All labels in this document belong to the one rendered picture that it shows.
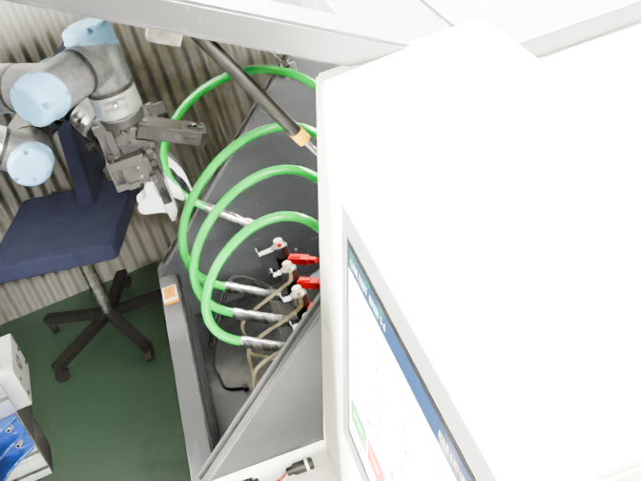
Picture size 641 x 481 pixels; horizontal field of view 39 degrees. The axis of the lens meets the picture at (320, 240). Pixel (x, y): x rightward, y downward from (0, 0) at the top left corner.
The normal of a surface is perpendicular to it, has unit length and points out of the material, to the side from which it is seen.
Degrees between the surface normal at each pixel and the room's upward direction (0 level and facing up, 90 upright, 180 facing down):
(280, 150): 90
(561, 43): 90
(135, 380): 0
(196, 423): 0
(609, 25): 90
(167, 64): 90
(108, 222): 0
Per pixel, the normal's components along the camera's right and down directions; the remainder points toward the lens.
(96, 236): -0.25, -0.81
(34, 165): 0.27, 0.48
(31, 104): -0.48, 0.58
